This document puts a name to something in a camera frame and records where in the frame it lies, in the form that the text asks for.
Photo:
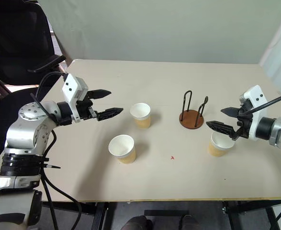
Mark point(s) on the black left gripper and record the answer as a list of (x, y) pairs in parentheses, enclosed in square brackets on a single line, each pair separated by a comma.
[(85, 110)]

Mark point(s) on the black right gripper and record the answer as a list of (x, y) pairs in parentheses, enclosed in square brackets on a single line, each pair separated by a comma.
[(245, 122)]

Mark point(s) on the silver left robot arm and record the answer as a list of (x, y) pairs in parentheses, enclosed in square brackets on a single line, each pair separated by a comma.
[(23, 134)]

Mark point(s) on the tan ribbed paper cup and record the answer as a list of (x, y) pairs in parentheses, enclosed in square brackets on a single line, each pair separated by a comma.
[(127, 157), (142, 122), (214, 149)]

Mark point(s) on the small red scrap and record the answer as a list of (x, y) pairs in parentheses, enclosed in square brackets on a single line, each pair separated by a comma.
[(172, 157)]

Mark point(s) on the dark rounded shape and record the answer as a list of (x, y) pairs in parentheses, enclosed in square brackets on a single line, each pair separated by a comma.
[(138, 222), (189, 222)]

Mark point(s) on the black office chair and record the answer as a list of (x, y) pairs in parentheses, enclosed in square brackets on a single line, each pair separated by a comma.
[(18, 36)]

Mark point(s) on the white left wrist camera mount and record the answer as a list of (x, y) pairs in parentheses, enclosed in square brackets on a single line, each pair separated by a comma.
[(70, 87)]

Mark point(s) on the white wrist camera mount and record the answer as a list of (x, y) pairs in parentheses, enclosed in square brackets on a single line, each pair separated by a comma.
[(70, 87), (258, 95)]

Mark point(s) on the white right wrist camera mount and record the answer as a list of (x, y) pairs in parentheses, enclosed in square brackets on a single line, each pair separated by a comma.
[(258, 95)]

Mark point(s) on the black metal table frame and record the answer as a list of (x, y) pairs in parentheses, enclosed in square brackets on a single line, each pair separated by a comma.
[(99, 215)]

